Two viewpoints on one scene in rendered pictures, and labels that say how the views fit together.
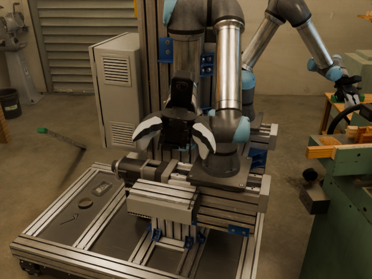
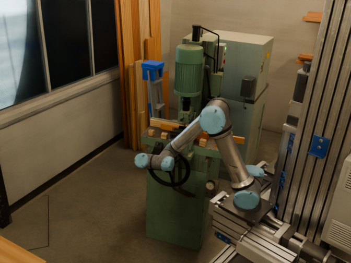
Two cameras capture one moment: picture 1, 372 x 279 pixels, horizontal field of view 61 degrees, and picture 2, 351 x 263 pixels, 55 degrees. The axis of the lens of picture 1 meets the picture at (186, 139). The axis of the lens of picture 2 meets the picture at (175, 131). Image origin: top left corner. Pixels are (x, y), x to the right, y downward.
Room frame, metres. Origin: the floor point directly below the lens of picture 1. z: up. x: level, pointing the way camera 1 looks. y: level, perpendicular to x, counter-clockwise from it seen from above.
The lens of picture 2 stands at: (3.04, -0.10, 1.95)
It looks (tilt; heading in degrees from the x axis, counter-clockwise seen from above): 26 degrees down; 203
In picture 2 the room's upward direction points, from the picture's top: 3 degrees clockwise
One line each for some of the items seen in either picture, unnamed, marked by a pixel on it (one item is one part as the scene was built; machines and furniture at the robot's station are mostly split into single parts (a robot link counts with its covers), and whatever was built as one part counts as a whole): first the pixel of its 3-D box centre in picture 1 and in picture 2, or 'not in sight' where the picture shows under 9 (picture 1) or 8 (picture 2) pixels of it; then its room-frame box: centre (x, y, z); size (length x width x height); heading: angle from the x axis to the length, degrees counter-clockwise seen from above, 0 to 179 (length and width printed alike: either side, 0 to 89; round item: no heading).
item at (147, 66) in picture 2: not in sight; (156, 121); (0.33, -1.43, 0.58); 0.27 x 0.25 x 1.16; 89
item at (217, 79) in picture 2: not in sight; (215, 83); (0.81, -0.73, 1.23); 0.09 x 0.08 x 0.15; 6
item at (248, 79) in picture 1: (242, 86); (250, 179); (1.53, -0.28, 0.98); 0.13 x 0.12 x 0.14; 5
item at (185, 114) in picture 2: not in sight; (186, 115); (1.02, -0.86, 1.03); 0.14 x 0.07 x 0.09; 6
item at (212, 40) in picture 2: not in sight; (197, 85); (0.75, -0.89, 1.16); 0.22 x 0.22 x 0.72; 6
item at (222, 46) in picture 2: not in sight; (220, 55); (0.70, -0.75, 1.40); 0.10 x 0.06 x 0.16; 6
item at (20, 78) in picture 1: (14, 55); not in sight; (3.83, 2.05, 0.57); 0.47 x 0.37 x 1.14; 178
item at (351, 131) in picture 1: (352, 132); (202, 142); (1.15, -0.68, 0.92); 0.04 x 0.03 x 0.04; 85
